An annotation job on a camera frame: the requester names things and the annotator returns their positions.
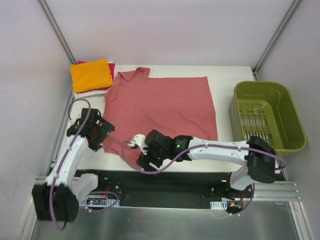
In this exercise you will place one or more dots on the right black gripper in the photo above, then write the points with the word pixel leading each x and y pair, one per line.
pixel 145 162

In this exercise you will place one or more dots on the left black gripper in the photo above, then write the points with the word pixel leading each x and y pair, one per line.
pixel 104 125

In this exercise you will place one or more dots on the salmon pink polo shirt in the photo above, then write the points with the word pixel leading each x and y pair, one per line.
pixel 137 103

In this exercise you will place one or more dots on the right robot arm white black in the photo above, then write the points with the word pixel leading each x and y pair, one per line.
pixel 255 157

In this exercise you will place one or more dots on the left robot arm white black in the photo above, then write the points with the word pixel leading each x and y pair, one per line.
pixel 58 197

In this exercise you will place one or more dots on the folded orange t shirt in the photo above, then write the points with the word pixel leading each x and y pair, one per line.
pixel 91 75

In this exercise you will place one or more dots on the folded magenta t shirt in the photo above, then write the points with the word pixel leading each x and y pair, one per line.
pixel 112 70

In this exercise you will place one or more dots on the olive green plastic basket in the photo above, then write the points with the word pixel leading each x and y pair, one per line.
pixel 266 110

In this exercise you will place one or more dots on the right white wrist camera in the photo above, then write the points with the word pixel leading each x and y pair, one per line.
pixel 138 142

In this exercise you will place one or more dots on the left white cable duct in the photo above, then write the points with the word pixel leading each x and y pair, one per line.
pixel 98 202

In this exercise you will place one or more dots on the white cable duct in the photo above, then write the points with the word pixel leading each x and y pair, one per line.
pixel 98 202
pixel 225 205

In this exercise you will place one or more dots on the right white cable duct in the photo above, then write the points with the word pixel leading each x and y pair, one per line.
pixel 225 205

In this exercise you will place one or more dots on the left aluminium frame post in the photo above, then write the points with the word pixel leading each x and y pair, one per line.
pixel 57 30

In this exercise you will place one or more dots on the aluminium frame post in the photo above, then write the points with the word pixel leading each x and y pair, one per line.
pixel 57 30
pixel 293 7

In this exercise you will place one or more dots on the right aluminium frame post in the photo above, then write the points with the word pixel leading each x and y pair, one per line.
pixel 293 7

